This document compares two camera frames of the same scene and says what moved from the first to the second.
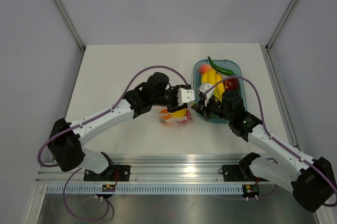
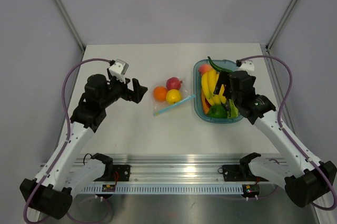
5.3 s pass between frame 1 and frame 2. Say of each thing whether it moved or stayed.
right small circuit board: stayed
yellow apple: moved
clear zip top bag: moved
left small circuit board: stayed
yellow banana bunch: stayed
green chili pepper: stayed
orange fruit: moved
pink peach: stayed
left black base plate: stayed
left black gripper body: moved
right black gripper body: moved
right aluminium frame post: stayed
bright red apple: moved
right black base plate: stayed
